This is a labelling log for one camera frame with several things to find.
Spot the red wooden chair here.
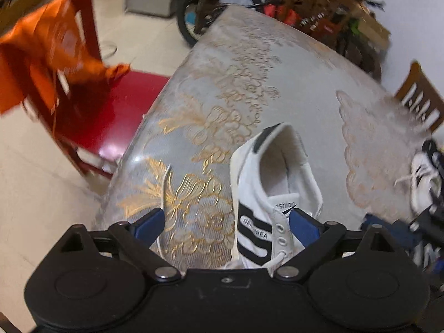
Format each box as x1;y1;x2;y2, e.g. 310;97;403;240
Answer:
19;0;168;178

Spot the black bicycle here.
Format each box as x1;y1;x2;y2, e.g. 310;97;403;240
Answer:
175;0;386;77

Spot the cardboard box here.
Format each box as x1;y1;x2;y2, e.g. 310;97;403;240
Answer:
354;7;390;51

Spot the wooden chair by wall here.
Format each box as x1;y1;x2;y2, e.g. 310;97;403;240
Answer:
394;60;443;133

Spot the orange bag on chair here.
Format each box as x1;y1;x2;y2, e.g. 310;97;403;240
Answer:
1;0;130;113

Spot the white black-striped sneaker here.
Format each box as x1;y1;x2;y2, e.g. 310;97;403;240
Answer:
224;123;323;273

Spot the black nike shoe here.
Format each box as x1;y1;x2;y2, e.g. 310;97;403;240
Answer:
422;139;444;179

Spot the wooden dining chair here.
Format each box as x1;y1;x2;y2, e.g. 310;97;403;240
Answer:
276;0;357;47

